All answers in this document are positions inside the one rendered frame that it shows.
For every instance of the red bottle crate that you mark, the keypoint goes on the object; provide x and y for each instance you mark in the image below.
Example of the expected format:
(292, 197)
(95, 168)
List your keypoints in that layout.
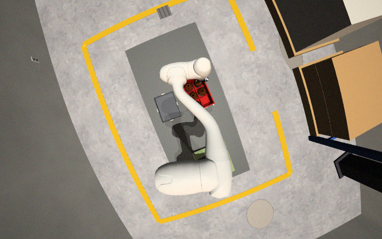
(205, 100)

